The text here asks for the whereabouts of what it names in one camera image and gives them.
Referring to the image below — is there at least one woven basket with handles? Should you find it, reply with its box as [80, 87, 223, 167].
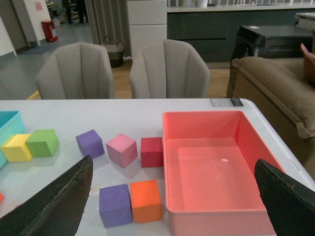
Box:
[102, 36, 125, 68]

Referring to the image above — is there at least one near purple foam cube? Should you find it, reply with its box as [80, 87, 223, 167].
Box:
[99, 184, 133, 228]

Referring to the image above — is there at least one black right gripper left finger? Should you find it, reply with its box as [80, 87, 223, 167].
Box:
[0, 156, 93, 236]

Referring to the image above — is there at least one pink foam cube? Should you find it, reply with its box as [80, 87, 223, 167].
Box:
[106, 133, 138, 168]

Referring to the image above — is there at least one cyan plastic bin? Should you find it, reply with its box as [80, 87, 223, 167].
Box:
[0, 110, 27, 170]

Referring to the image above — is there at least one left grey chair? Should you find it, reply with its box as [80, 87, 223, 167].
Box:
[35, 42, 115, 100]

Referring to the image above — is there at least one white cabinet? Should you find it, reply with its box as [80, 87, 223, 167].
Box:
[127, 0, 167, 57]

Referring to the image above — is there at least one grey chair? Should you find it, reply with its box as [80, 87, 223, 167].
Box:
[35, 42, 115, 100]
[129, 39, 210, 99]

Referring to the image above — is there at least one right orange foam cube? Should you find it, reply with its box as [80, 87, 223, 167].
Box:
[130, 179, 162, 223]

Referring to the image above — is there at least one red fire extinguisher box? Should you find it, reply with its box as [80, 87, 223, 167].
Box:
[41, 20, 58, 42]

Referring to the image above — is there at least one right grey chair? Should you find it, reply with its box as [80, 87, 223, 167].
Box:
[129, 39, 210, 99]

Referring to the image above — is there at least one far purple foam cube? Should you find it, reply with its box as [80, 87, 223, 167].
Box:
[76, 129, 105, 159]

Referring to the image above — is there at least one dark red foam cube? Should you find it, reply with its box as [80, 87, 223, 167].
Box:
[140, 137, 163, 168]

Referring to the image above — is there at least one brown sofa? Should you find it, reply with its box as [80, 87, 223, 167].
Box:
[227, 57, 315, 176]

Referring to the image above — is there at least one purple foam cube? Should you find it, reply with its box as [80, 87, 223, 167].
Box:
[99, 184, 133, 228]
[76, 129, 105, 159]

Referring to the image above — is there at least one orange foam cube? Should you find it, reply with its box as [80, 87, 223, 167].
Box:
[130, 179, 162, 223]
[0, 192, 4, 203]

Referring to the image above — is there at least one table label sticker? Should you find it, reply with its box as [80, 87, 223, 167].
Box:
[210, 98, 243, 107]

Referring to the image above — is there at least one person in background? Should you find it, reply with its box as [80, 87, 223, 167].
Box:
[61, 0, 89, 25]

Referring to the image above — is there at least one green foam cube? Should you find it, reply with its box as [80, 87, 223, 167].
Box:
[26, 129, 60, 157]

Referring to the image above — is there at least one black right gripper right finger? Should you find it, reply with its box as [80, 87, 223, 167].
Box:
[254, 159, 315, 236]

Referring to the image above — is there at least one left orange foam cube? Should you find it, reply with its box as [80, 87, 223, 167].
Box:
[0, 192, 4, 203]

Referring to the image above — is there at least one yellow foam cube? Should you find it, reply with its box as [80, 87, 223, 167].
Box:
[0, 134, 32, 162]

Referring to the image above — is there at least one pink plastic bin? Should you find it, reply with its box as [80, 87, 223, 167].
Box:
[162, 111, 280, 236]

